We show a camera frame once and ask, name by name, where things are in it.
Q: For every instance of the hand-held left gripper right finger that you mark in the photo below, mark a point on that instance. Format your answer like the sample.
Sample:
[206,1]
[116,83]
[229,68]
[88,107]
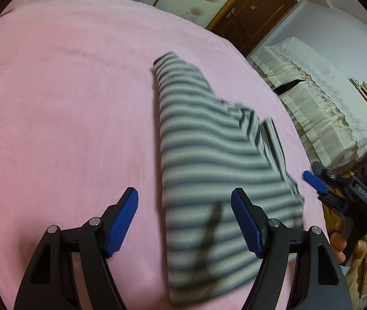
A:
[246,222]

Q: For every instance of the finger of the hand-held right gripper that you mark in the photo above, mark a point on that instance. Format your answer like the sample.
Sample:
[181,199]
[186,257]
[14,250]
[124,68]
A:
[314,182]
[320,168]

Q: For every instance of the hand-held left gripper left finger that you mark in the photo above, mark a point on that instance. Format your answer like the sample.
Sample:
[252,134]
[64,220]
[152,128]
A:
[123,222]

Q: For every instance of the striped long-sleeve shirt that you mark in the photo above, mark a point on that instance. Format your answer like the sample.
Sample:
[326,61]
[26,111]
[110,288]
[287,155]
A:
[196,155]

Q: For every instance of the person's right forearm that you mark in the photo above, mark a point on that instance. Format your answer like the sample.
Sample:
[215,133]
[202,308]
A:
[353,284]

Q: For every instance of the person's right hand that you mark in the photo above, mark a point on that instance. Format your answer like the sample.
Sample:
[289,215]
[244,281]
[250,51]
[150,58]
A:
[338,242]

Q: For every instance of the cream pleated furniture cover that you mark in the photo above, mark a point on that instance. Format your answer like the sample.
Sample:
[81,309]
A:
[312,119]

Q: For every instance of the white lace cover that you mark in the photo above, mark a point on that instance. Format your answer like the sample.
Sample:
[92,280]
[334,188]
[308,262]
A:
[329,80]

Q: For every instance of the pink fleece bed blanket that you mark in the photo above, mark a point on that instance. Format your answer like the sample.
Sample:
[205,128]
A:
[73,87]

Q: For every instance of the dark brown wooden door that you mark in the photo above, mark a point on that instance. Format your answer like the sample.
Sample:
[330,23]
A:
[254,9]

